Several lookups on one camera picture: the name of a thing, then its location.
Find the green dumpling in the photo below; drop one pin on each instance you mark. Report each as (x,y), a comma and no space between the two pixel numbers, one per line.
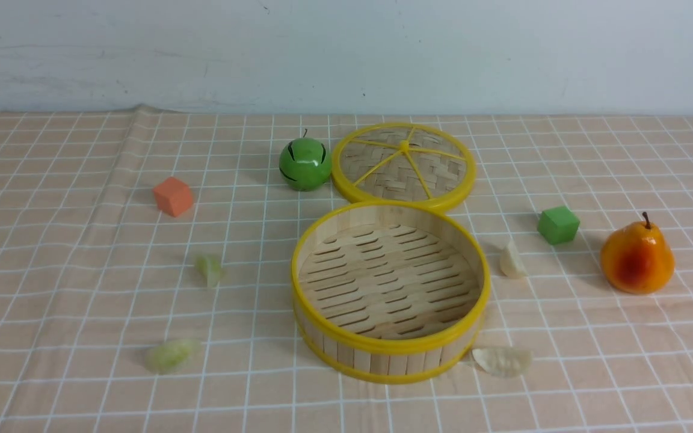
(170,356)
(210,268)

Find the white dumpling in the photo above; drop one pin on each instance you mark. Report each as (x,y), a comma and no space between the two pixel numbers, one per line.
(503,361)
(510,262)

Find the bamboo steamer lid yellow rim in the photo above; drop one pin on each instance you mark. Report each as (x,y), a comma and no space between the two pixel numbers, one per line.
(403,162)

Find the bamboo steamer tray yellow rim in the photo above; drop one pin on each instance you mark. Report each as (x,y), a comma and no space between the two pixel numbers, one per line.
(392,293)

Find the green toy apple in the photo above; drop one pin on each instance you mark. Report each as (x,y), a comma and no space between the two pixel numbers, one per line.
(305,163)

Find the orange cube block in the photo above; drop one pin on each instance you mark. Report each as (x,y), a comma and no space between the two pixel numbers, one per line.
(173,197)

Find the green cube block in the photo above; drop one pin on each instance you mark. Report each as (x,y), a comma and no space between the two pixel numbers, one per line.
(558,225)

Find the checkered peach tablecloth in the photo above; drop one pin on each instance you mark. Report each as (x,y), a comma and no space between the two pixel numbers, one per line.
(93,274)

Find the orange yellow toy pear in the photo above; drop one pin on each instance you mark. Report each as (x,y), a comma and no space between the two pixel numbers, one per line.
(637,259)

